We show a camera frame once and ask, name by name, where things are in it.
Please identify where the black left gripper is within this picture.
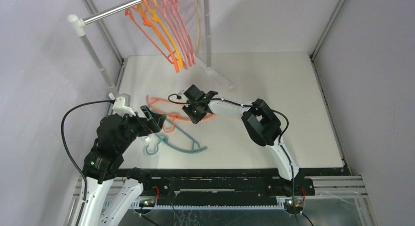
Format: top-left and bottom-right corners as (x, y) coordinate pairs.
(117, 104), (166, 151)

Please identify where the orange plastic hanger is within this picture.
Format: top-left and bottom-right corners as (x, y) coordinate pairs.
(146, 94), (216, 134)
(124, 0), (181, 73)

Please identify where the teal plastic hanger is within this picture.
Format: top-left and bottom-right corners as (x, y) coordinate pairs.
(144, 119), (208, 156)

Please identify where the pink plastic hanger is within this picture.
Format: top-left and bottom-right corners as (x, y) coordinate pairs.
(170, 0), (196, 66)
(167, 0), (193, 68)
(161, 0), (188, 69)

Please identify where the beige plastic hanger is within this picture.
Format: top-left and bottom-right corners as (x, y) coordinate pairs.
(194, 0), (201, 54)

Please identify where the yellow plastic hanger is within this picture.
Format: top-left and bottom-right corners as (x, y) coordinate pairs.
(136, 0), (184, 69)

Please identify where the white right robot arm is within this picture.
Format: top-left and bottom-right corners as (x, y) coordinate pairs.
(177, 85), (304, 195)

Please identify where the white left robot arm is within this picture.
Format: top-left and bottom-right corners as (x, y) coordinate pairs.
(72, 106), (166, 226)

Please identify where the metal clothes rack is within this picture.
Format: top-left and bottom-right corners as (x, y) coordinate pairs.
(67, 0), (234, 99)

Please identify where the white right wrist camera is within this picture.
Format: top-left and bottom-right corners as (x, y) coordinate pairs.
(176, 90), (187, 101)

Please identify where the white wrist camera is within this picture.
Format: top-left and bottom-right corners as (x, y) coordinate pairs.
(112, 93), (136, 117)
(176, 90), (187, 101)

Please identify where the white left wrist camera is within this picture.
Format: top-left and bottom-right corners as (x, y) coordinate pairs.
(112, 93), (136, 117)

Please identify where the left black cable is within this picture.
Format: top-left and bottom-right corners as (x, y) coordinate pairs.
(60, 99), (115, 226)

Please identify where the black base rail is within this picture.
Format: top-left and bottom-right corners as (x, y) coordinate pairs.
(115, 167), (316, 206)

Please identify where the aluminium frame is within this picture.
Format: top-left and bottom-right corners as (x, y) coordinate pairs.
(80, 0), (377, 226)

